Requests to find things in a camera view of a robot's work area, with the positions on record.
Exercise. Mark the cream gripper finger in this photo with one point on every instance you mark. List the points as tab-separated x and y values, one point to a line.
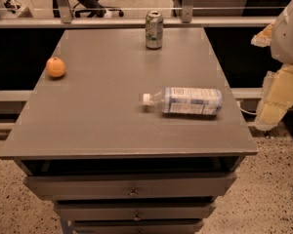
264	37
277	98

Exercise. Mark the orange fruit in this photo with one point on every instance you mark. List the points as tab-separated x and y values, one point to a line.
55	67

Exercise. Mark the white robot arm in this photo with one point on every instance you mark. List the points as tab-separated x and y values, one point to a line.
282	36

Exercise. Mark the clear plastic water bottle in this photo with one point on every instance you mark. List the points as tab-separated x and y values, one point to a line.
184	100

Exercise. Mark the green white soda can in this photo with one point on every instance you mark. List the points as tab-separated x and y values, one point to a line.
154	29

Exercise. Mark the top grey drawer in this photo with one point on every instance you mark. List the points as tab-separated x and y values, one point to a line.
95	187

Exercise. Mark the grey drawer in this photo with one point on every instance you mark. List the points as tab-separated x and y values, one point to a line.
163	226
135	211
95	187

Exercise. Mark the grey drawer cabinet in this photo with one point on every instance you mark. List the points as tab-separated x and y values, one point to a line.
91	122

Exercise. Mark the grey metal railing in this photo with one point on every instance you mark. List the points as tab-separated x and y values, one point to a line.
68	20

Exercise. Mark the bottom grey drawer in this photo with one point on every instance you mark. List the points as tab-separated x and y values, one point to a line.
163	226

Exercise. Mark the middle grey drawer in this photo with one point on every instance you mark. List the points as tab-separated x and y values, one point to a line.
135	211

